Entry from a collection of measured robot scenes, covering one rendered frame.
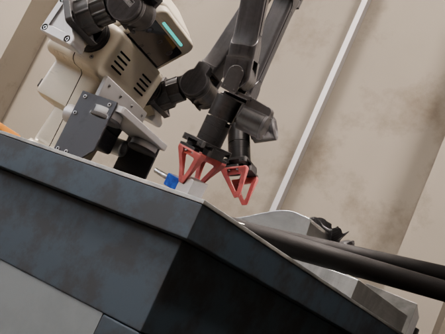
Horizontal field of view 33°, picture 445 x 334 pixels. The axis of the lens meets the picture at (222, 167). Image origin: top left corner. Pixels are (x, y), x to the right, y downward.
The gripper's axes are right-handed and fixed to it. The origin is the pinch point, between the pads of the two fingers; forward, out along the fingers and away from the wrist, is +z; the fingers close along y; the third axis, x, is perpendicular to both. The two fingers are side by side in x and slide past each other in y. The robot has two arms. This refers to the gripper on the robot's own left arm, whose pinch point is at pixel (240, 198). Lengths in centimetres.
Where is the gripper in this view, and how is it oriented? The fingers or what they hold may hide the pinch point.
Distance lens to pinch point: 188.5
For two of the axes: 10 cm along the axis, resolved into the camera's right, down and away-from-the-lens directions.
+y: 3.1, 3.2, 8.9
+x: -9.5, 1.2, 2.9
